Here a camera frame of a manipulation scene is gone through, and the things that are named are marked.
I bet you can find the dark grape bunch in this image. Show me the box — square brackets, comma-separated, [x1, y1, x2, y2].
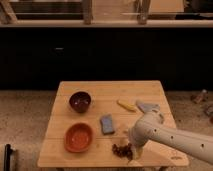
[112, 143, 133, 161]

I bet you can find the black object at floor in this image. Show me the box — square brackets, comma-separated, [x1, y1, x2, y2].
[3, 144, 14, 171]

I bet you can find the wooden table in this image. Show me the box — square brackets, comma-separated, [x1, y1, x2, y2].
[38, 81, 189, 168]

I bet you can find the blue sponge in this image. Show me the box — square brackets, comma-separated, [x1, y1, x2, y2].
[100, 115, 115, 135]

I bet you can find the orange bowl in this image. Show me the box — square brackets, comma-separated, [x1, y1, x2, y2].
[64, 122, 93, 153]

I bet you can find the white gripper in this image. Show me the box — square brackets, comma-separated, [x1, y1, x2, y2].
[128, 129, 148, 160]

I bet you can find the yellow banana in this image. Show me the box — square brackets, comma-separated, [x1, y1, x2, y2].
[117, 100, 136, 112]

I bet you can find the grey blue cloth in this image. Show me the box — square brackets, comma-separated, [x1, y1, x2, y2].
[136, 100, 160, 113]

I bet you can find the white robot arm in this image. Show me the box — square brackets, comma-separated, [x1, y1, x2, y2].
[128, 110, 213, 165]

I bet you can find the wooden railing shelf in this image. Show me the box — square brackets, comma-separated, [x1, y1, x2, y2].
[0, 0, 213, 28]

